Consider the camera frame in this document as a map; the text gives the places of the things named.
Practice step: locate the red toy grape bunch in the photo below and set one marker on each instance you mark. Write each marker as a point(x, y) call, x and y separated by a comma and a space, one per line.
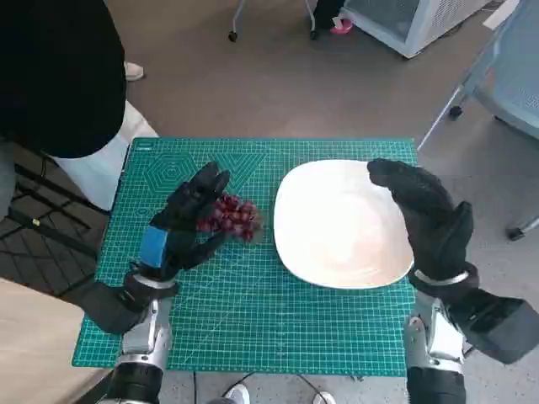
point(236, 214)

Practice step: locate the grey mesh chair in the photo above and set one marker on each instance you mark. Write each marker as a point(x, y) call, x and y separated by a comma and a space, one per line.
point(518, 84)

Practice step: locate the black metal rack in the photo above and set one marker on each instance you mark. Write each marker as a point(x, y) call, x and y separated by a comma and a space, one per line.
point(42, 252)

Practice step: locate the green cutting mat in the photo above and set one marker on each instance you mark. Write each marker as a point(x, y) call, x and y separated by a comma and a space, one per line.
point(252, 315)

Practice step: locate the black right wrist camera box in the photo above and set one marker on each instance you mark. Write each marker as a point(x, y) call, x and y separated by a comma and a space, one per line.
point(501, 328)

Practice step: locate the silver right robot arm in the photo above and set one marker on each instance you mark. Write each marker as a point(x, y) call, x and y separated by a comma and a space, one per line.
point(438, 336)

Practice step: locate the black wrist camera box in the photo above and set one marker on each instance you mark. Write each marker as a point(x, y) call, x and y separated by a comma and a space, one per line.
point(501, 328)
point(105, 307)

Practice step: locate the person's white shoe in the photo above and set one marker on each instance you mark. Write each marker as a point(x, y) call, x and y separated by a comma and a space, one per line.
point(135, 71)

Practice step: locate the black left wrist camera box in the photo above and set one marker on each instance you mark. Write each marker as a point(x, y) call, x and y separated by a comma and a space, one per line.
point(105, 307)

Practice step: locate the white cabinet with glass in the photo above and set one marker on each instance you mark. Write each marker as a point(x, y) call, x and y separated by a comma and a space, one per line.
point(391, 21)

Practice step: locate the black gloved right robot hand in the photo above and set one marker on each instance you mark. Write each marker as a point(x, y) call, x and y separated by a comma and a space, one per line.
point(429, 219)

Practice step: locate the pink shoe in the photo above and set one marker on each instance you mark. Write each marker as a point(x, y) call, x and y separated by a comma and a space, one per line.
point(342, 26)

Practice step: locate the beige cardboard piece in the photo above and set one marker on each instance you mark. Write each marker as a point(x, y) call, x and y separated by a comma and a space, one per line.
point(503, 12)

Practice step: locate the white plate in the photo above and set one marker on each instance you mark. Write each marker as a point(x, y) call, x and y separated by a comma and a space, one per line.
point(337, 227)

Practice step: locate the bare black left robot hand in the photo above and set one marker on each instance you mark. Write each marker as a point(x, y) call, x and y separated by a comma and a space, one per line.
point(181, 227)

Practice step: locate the grey chair legs with casters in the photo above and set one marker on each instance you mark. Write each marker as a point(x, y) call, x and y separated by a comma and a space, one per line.
point(241, 17)

